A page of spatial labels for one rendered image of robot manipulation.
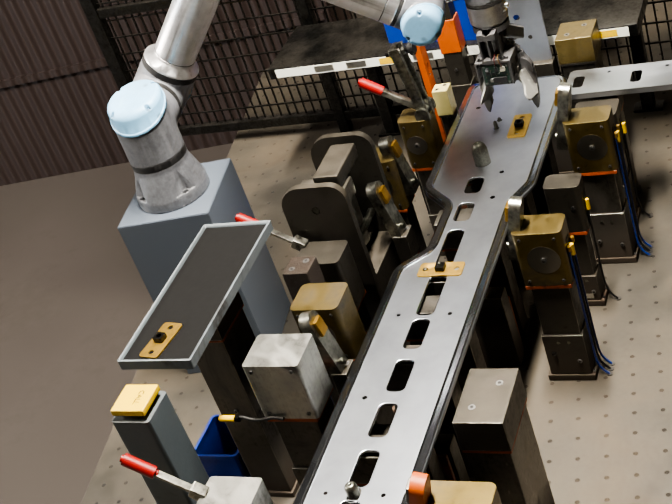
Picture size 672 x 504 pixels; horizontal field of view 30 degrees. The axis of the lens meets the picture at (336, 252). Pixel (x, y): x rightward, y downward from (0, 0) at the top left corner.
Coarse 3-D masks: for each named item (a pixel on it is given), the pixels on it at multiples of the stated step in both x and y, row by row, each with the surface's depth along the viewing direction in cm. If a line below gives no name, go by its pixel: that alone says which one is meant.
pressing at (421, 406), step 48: (480, 96) 270; (528, 144) 249; (432, 192) 245; (480, 192) 240; (528, 192) 237; (432, 240) 231; (480, 240) 228; (480, 288) 217; (384, 336) 213; (432, 336) 210; (384, 384) 203; (432, 384) 200; (336, 432) 198; (432, 432) 191; (336, 480) 189; (384, 480) 186
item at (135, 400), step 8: (144, 384) 196; (152, 384) 195; (128, 392) 195; (136, 392) 194; (144, 392) 194; (152, 392) 193; (120, 400) 194; (128, 400) 193; (136, 400) 193; (144, 400) 192; (152, 400) 193; (112, 408) 193; (120, 408) 192; (128, 408) 192; (136, 408) 191; (144, 408) 191
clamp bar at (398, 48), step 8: (392, 48) 252; (400, 48) 254; (408, 48) 251; (416, 48) 253; (392, 56) 252; (400, 56) 252; (408, 56) 255; (400, 64) 253; (408, 64) 256; (400, 72) 254; (408, 72) 254; (416, 72) 257; (408, 80) 255; (416, 80) 258; (408, 88) 256; (416, 88) 256; (424, 88) 259; (416, 96) 257; (424, 96) 260; (416, 104) 258; (424, 104) 258
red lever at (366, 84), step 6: (360, 84) 260; (366, 84) 260; (372, 84) 260; (378, 84) 260; (366, 90) 261; (372, 90) 260; (378, 90) 260; (384, 90) 260; (390, 90) 260; (384, 96) 260; (390, 96) 260; (396, 96) 260; (402, 96) 260; (402, 102) 260; (408, 102) 260; (414, 108) 260
